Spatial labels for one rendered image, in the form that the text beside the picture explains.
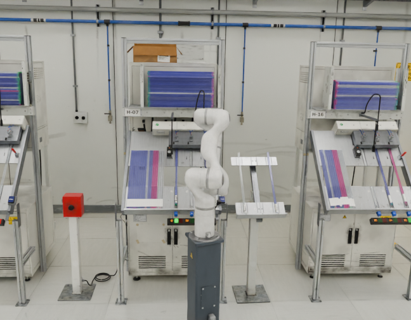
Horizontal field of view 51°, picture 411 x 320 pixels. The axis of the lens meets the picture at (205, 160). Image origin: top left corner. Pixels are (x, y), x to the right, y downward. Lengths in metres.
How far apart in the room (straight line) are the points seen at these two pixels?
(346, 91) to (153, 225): 1.83
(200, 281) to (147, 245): 0.91
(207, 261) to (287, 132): 2.70
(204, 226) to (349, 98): 1.64
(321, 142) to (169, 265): 1.55
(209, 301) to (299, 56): 3.09
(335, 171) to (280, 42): 2.01
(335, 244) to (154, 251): 1.45
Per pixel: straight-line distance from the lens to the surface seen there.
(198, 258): 2.64
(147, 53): 3.69
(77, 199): 3.26
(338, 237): 3.71
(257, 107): 4.96
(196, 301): 2.77
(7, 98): 3.60
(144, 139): 3.43
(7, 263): 3.82
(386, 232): 3.85
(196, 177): 2.53
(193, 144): 3.32
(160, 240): 3.49
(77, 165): 5.13
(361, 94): 3.64
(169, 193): 3.14
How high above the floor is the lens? 1.74
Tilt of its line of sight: 13 degrees down
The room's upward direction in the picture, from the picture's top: 1 degrees clockwise
